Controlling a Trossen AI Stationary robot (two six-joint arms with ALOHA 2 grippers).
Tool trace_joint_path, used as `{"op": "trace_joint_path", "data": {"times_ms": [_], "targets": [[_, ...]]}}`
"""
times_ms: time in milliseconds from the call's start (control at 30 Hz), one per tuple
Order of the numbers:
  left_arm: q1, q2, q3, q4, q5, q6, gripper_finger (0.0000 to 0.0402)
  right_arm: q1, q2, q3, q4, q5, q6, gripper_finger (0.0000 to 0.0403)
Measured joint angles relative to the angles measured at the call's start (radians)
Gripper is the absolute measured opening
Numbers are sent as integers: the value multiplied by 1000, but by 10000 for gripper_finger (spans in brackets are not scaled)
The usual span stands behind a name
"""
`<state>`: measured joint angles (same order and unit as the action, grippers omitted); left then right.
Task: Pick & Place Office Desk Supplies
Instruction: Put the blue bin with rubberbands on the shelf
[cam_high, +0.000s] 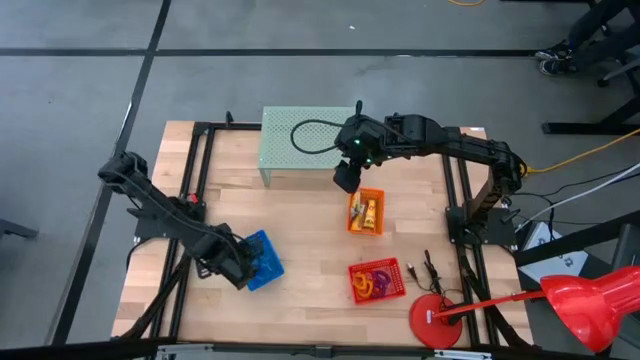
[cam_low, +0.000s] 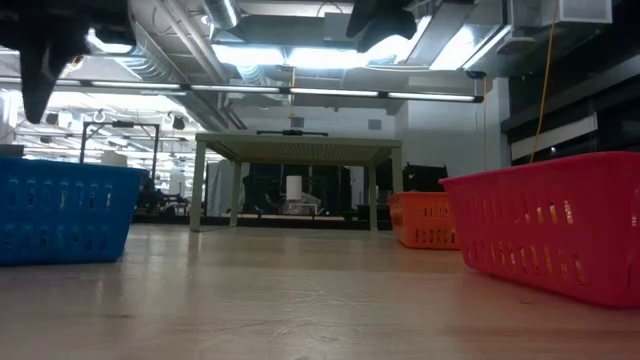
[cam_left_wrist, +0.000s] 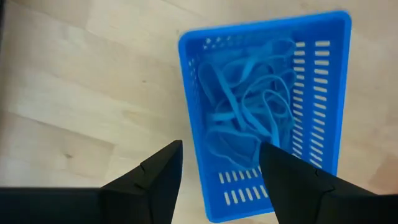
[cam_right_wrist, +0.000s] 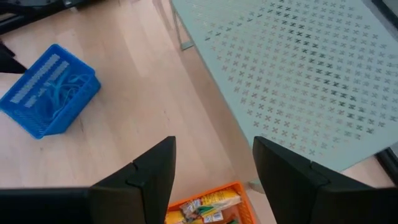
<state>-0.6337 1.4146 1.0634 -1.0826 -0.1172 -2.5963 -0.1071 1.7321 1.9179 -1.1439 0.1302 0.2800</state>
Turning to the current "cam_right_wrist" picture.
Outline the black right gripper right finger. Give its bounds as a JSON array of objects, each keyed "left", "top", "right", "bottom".
[{"left": 252, "top": 136, "right": 398, "bottom": 224}]

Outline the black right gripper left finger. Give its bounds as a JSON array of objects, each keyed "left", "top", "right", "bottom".
[{"left": 0, "top": 135, "right": 177, "bottom": 224}]

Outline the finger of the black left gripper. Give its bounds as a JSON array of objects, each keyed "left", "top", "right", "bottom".
[{"left": 0, "top": 39, "right": 28, "bottom": 75}]

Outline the orange plastic basket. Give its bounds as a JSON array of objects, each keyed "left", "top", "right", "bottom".
[{"left": 164, "top": 180, "right": 257, "bottom": 224}]

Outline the blue plastic basket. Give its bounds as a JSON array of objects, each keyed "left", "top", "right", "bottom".
[{"left": 0, "top": 43, "right": 102, "bottom": 140}]

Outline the beige table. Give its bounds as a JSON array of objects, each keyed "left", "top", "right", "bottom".
[{"left": 169, "top": 0, "right": 398, "bottom": 195}]

